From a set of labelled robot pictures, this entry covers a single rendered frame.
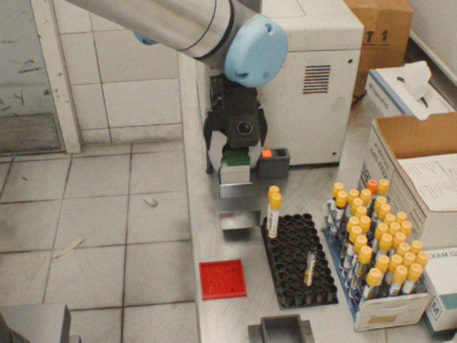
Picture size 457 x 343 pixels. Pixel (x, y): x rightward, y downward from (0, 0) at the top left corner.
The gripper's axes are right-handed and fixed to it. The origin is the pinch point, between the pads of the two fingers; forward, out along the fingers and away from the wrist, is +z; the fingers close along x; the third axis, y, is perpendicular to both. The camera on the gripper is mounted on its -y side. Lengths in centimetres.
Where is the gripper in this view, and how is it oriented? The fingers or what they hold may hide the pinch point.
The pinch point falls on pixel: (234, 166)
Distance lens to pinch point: 83.3
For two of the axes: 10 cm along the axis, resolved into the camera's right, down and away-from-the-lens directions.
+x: -9.9, 0.7, -0.8
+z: 0.0, 7.7, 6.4
